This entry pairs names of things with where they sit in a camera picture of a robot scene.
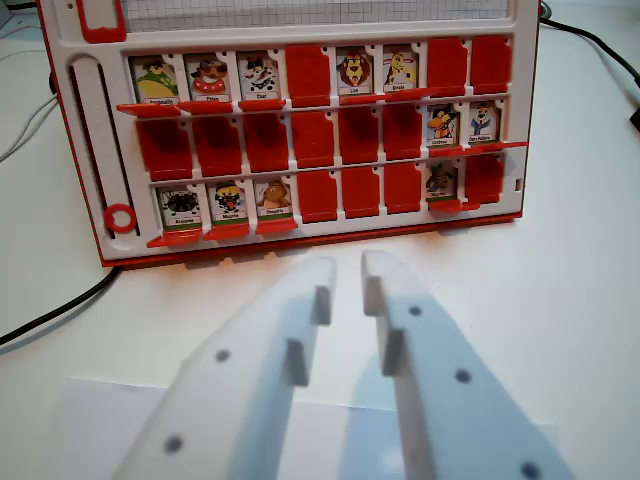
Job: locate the red and white game board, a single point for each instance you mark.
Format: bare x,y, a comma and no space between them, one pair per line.
310,107

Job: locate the black box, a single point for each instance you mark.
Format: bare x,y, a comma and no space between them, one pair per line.
634,120

